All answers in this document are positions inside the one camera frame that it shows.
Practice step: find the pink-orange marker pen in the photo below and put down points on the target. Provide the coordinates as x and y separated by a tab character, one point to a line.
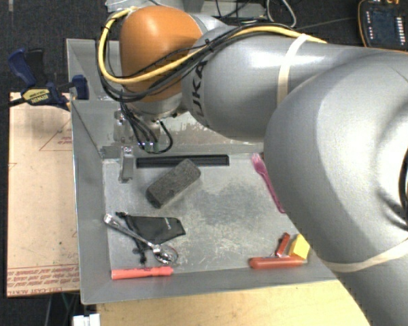
139	272

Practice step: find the metal spoon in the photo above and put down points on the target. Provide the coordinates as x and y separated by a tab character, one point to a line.
122	227

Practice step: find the dark grey sponge block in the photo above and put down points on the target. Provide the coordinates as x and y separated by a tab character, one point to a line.
173	183

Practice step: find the yellow wedge block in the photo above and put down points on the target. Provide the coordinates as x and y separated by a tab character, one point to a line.
300	248

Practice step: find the brown cardboard board, red print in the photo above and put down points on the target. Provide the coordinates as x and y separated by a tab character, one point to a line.
41	199

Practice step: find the pink plastic fork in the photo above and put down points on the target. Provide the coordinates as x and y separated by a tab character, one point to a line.
267	178

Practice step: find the black long flat block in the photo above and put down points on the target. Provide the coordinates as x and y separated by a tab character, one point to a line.
211	160

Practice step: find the red-orange marker pen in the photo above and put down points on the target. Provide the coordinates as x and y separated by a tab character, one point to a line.
275	262

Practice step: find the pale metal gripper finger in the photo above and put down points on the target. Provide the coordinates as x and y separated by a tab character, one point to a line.
126	168
111	152

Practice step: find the grey metal bin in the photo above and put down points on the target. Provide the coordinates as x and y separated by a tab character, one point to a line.
224	212

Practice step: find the small red-brown stick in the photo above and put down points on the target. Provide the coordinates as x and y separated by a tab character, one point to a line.
283	244

